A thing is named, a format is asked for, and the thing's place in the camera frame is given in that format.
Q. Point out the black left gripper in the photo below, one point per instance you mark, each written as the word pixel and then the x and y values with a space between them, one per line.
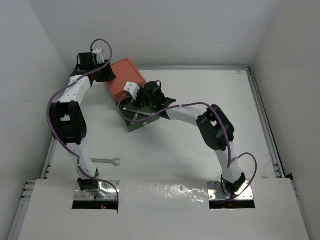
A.
pixel 107 75

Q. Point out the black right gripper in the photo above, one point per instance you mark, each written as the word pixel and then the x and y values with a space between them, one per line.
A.
pixel 136 102

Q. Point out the silver ring wrench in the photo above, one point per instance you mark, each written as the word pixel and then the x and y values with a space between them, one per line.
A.
pixel 134 120

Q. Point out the green bottom drawer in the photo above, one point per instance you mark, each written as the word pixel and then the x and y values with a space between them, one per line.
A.
pixel 142 120

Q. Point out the silver combination wrench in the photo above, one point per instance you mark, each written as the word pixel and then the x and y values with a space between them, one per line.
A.
pixel 123 108

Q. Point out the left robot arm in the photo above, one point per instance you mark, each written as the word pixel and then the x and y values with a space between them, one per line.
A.
pixel 67 120

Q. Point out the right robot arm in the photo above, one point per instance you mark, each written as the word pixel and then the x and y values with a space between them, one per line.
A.
pixel 215 128

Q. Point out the orange drawer cabinet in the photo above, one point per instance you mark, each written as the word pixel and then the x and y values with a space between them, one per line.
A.
pixel 125 71

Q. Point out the silver open-end wrench left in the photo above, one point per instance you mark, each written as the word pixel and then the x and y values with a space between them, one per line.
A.
pixel 114 161

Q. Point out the white foam front board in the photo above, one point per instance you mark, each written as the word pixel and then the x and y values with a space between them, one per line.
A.
pixel 164 210

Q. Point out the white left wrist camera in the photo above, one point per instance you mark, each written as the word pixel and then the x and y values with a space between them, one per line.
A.
pixel 98 52

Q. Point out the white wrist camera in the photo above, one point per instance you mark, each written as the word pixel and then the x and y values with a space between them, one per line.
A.
pixel 132 89
pixel 98 52

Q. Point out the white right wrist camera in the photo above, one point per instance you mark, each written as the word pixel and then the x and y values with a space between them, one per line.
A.
pixel 132 89

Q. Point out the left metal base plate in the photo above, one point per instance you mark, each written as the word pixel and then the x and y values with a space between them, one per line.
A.
pixel 104 192

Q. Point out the metal base plate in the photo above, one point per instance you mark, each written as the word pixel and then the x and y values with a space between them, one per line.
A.
pixel 104 192
pixel 215 192

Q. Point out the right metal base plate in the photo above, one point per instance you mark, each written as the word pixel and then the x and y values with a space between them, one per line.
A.
pixel 215 192

